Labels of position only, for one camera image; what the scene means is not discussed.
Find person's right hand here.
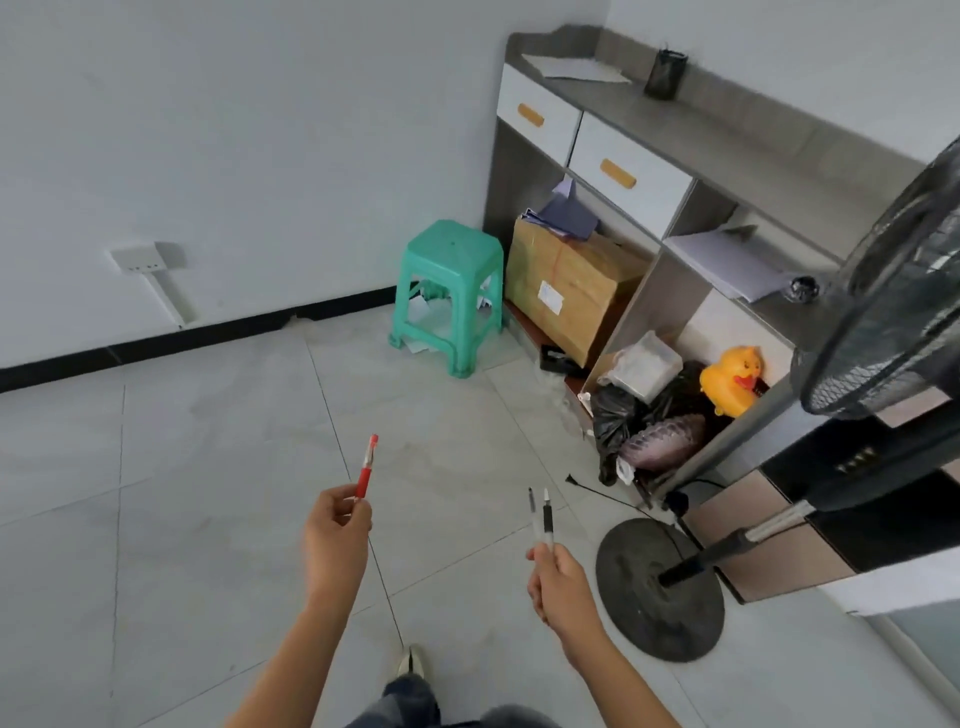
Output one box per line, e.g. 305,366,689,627
526,542,607,670

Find black plastic bag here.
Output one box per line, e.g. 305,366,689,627
591,360,732,487

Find person's legs in jeans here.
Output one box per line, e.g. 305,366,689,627
346,672,564,728

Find red pen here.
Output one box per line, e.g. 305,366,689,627
355,433,380,501

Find person's right forearm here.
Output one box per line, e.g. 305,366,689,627
562,633,682,728

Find green plastic stool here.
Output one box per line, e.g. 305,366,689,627
387,219,507,379

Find white drawer with orange handle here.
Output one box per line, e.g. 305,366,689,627
495,63,583,168
568,111,695,241

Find white paper sheet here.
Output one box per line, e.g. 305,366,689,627
521,52,633,85

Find cardboard box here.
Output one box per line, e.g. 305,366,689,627
504,217,651,369

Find scattered paper scraps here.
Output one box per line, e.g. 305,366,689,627
401,281,496,355

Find person's left hand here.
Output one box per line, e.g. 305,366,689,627
301,483,374,607

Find black mesh pen holder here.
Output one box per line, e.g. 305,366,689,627
644,48,689,101

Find clear plastic container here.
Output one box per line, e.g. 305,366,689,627
597,330,684,405

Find black standing fan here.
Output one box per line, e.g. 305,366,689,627
596,137,960,664

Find grey desk with drawers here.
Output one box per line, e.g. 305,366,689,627
483,26,960,601

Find person's left forearm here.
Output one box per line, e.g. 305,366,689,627
223,583,348,728

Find yellow rubber duck toy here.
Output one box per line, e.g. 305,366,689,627
699,345,766,418

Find pink patterned bag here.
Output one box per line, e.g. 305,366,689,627
618,414,708,474

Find stack of white papers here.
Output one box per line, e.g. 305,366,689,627
664,225,802,304

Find white wall socket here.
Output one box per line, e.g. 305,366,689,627
110,243,166,274

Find black power cable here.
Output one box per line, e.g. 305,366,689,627
564,472,725,526

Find black flat box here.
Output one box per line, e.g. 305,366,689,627
538,345,586,378

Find purple folded papers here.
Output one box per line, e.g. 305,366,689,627
520,177,600,243

